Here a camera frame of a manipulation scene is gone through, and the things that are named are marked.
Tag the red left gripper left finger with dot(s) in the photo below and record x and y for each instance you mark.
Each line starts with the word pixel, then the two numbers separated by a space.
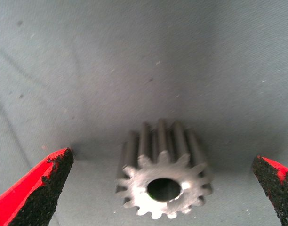
pixel 28 200

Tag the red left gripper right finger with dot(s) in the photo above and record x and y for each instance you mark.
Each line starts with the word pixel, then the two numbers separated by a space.
pixel 280 195

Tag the steel planetary gear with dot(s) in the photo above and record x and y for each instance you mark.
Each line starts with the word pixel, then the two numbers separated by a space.
pixel 162 169

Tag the dark grey table cloth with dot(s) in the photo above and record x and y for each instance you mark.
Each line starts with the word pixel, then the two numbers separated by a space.
pixel 144 58

